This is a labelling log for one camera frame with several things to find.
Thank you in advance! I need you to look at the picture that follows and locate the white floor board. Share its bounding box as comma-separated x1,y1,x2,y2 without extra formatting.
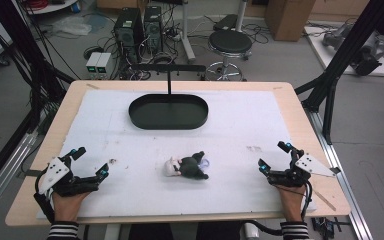
303,25,384,78

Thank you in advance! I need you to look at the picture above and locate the thick black cable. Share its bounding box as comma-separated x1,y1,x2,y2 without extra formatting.
243,218,283,237

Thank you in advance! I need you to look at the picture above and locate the black and white plush toy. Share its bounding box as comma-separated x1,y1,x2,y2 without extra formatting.
164,150,211,181

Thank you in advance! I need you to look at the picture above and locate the black computer tower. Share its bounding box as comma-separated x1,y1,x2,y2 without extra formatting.
143,4,164,55
113,7,145,65

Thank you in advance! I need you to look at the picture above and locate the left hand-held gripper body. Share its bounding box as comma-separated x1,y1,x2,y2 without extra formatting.
34,155,101,198

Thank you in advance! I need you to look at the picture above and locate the small black electronics board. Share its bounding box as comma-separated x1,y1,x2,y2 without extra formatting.
311,216,343,240

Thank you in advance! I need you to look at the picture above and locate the black oval tray stand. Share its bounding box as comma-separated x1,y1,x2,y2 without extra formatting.
128,63,210,131

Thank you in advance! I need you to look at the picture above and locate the white table mat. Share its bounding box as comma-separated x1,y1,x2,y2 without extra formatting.
36,89,318,220

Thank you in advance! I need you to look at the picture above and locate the thin wooden stick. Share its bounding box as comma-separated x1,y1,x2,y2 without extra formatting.
313,189,337,212

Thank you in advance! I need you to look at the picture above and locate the person's left hand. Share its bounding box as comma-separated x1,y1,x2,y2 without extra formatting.
51,189,92,224

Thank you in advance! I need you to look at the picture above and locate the black round stool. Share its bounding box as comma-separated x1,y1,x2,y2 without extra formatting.
204,29,254,82

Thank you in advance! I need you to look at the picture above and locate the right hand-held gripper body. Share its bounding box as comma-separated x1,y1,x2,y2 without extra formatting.
267,148,337,189

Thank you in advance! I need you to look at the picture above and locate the clear plastic bag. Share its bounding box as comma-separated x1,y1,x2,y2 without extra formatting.
51,15,93,37

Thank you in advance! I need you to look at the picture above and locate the right hand-held gripper cable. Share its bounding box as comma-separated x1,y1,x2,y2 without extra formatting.
300,179,315,221

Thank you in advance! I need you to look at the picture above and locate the white power supply unit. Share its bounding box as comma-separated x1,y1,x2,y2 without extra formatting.
85,51,102,76
95,52,113,77

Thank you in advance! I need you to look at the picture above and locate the person's right hand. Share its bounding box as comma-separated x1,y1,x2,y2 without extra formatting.
277,183,309,224

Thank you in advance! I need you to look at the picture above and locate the black metal frame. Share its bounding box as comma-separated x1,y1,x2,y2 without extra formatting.
294,0,384,146
0,0,76,134

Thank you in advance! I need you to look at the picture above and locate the white desk leg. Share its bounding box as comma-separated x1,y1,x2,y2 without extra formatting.
179,0,197,65

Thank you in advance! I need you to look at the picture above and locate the aluminium rail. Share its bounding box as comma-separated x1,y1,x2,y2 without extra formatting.
304,108,375,240
0,130,40,225

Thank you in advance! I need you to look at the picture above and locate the brown cardboard box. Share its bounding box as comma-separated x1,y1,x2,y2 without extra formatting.
263,0,317,43

